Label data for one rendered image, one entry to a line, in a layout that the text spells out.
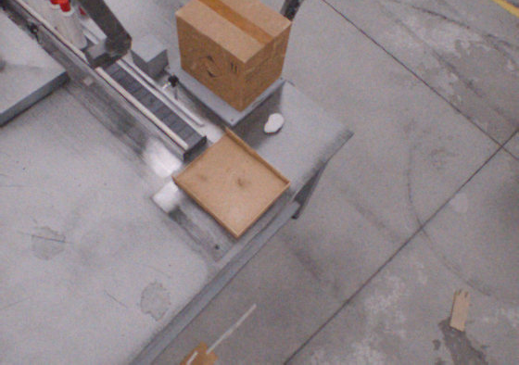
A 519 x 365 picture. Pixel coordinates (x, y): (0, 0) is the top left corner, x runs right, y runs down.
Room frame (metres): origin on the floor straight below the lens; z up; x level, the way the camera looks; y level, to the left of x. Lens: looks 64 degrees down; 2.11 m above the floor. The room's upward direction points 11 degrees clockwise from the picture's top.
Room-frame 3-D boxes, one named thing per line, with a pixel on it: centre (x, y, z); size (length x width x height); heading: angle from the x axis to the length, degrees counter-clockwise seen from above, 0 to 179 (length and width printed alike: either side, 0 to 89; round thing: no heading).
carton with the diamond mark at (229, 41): (1.05, 0.17, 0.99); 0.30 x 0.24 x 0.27; 60
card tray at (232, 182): (0.60, 0.08, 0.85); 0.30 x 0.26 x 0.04; 57
